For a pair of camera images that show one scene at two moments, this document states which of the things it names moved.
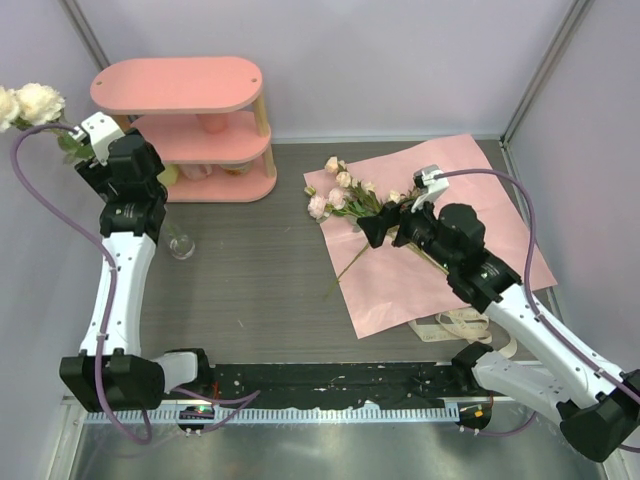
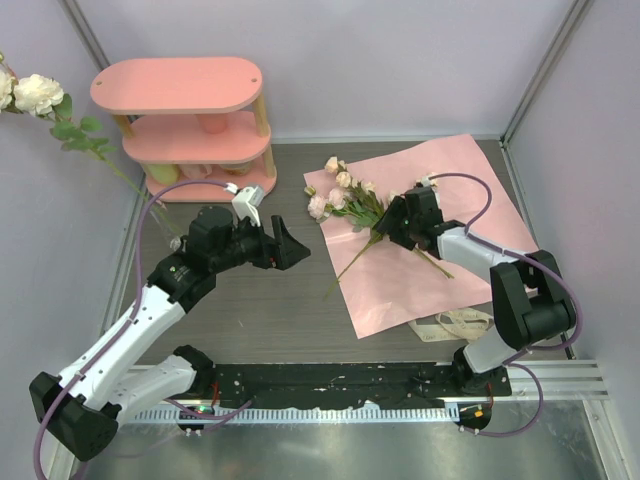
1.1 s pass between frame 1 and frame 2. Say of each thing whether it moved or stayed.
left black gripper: moved
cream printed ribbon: stayed
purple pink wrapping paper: stayed
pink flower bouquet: stayed
